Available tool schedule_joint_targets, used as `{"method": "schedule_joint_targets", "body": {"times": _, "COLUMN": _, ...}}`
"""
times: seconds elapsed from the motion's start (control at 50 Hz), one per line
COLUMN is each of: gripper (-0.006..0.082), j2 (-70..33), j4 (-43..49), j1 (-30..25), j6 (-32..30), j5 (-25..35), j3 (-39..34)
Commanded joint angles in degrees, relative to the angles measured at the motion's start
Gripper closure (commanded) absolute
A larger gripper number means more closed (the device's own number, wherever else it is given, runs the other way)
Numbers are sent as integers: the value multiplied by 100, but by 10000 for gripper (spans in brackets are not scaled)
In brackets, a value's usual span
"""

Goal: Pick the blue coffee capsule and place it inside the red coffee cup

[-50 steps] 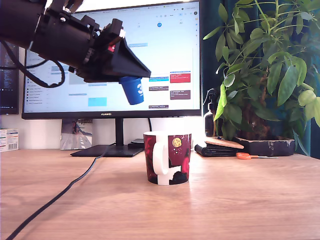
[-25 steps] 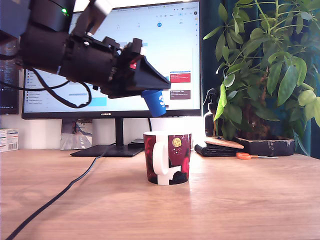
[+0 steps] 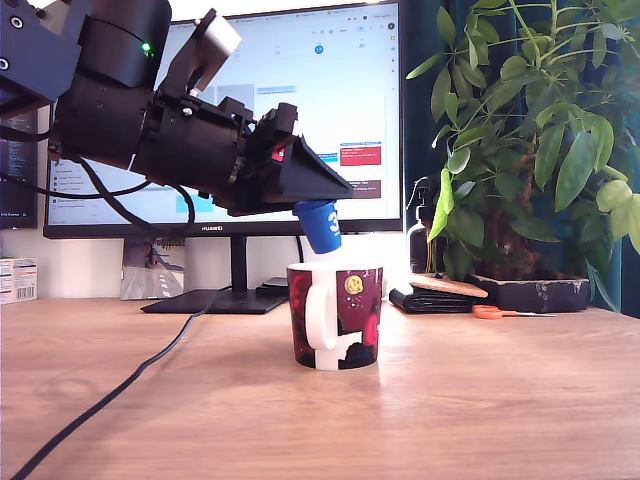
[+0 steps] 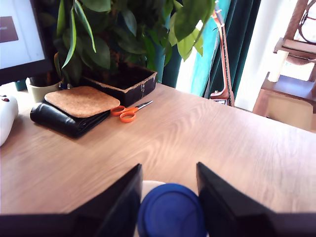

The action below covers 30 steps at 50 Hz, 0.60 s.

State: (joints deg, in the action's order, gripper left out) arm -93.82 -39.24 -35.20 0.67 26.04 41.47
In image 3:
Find blue coffee capsule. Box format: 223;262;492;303
292;198;344;255

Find red and white coffee mug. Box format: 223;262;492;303
285;261;385;372

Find small black flat device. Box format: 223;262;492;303
255;276;290;300

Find black Huawei computer monitor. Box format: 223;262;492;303
42;0;405;316

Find printed picture card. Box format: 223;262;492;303
120;237;187;301

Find dark spray bottle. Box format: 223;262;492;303
405;177;442;275

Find dark teal curtain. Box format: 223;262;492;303
402;0;640;316

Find black folded wallet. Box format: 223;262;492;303
388;287;484;315

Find round cork coaster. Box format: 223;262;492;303
408;273;490;300

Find dark-screen computer monitor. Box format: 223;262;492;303
0;102;40;231

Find white medicine box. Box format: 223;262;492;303
0;257;40;306

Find green leafy houseplant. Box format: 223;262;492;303
405;0;640;312

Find dark rectangular planter box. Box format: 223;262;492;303
469;272;592;314

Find black looping arm cable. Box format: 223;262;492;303
0;171;152;201
74;156;197;239
0;124;54;144

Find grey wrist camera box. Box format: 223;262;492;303
158;8;243;101

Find orange-handled scissors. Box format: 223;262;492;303
471;303;558;321

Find black cable on table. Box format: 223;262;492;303
9;292;221;480

